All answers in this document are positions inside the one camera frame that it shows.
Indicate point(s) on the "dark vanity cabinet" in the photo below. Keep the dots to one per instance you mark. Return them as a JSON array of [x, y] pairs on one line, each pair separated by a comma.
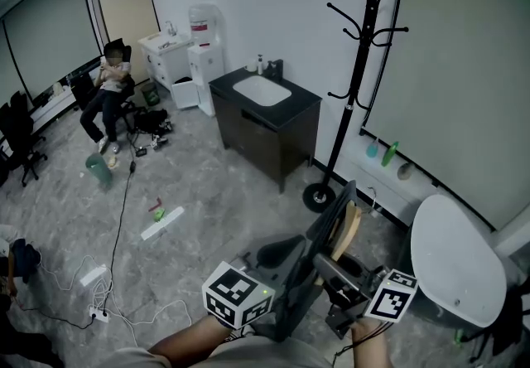
[[265, 138]]

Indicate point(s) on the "translucent green bin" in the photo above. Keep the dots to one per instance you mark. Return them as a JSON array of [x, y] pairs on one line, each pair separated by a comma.
[[98, 169]]

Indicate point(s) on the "white vanity cabinet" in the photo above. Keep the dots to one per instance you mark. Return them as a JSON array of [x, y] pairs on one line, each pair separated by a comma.
[[163, 57]]

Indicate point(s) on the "white cup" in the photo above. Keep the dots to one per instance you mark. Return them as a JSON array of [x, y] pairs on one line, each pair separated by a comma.
[[250, 67]]

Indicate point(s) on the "grey round stone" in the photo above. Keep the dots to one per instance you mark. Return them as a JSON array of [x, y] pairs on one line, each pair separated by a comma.
[[405, 171]]

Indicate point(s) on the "small green item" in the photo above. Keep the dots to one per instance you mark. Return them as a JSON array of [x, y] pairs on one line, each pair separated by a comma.
[[159, 215]]

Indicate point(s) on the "green waste bin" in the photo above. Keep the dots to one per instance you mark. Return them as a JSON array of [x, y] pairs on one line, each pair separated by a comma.
[[150, 95]]

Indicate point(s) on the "black faucet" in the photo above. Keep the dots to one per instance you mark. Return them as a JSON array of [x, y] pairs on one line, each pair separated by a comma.
[[275, 68]]

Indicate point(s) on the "white flat strip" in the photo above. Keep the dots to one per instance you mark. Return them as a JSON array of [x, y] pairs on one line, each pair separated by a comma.
[[162, 223]]

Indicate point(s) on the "person's left forearm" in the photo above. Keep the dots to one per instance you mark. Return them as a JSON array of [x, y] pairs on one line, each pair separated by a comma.
[[190, 339]]

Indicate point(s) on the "black chair frame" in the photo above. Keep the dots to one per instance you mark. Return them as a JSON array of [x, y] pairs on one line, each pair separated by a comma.
[[509, 316]]

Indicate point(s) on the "black bag pile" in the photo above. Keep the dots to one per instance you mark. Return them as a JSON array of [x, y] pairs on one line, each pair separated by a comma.
[[151, 119]]

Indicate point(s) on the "white power strip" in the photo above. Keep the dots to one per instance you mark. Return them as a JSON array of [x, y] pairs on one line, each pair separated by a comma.
[[99, 313]]

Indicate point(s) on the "water dispenser bottle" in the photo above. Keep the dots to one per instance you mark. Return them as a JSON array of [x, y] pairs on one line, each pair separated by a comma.
[[201, 24]]

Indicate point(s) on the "white oval table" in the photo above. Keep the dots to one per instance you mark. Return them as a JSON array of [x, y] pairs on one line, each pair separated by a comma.
[[451, 258]]

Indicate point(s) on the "wooden hanger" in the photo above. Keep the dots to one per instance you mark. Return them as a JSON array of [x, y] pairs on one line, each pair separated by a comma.
[[347, 229]]

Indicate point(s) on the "small red item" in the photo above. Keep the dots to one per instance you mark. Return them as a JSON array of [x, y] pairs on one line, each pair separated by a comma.
[[155, 204]]

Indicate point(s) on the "chrome faucet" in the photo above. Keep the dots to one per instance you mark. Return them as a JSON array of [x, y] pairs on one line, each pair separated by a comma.
[[170, 28]]

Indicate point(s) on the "white open drawer box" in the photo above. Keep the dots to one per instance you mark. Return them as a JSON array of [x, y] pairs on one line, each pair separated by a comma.
[[185, 95]]

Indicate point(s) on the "dark cloth bundle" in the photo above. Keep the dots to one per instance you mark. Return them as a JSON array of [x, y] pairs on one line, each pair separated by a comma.
[[25, 260]]

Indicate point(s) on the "grey roller blind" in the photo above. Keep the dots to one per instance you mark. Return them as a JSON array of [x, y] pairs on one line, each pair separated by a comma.
[[49, 30], [463, 80]]

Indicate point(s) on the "person's right forearm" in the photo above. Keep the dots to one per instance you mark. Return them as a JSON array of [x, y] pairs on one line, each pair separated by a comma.
[[368, 343]]

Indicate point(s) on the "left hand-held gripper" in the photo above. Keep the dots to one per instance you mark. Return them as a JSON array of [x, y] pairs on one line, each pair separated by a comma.
[[238, 296]]

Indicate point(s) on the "green bottle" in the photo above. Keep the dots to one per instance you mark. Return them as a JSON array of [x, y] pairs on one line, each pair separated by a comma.
[[390, 154]]

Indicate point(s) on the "soap dispenser bottle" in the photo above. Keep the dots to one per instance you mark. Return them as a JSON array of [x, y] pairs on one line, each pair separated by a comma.
[[260, 64]]

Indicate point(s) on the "white water dispenser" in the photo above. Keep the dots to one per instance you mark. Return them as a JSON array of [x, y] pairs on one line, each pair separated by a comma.
[[206, 76]]

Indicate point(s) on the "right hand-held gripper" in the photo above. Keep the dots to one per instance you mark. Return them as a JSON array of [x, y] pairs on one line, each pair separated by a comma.
[[391, 296]]

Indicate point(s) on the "black coat rack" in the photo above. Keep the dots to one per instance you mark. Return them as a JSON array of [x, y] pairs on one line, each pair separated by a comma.
[[352, 80]]

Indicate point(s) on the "white sink basin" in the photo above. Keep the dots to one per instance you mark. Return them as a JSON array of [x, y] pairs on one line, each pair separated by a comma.
[[261, 90]]

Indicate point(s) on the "beige door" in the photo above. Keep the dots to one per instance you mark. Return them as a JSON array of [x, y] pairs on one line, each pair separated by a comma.
[[128, 14]]

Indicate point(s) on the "teal bottle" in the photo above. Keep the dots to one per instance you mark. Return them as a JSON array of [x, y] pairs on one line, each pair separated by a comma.
[[372, 148]]

